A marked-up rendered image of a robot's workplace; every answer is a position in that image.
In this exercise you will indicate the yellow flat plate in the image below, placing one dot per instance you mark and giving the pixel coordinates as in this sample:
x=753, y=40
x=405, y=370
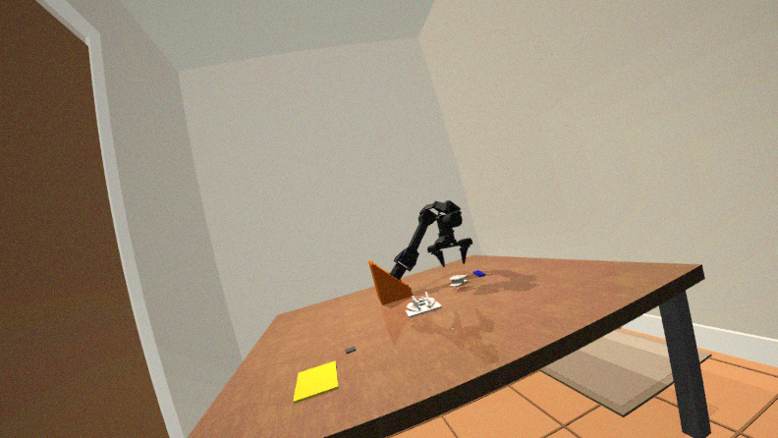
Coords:
x=316, y=381

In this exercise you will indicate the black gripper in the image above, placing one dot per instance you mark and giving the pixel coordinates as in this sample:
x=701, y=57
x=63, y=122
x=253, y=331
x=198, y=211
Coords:
x=464, y=244

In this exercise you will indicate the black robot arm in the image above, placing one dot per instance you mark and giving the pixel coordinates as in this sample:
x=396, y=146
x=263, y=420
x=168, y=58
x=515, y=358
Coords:
x=409, y=255

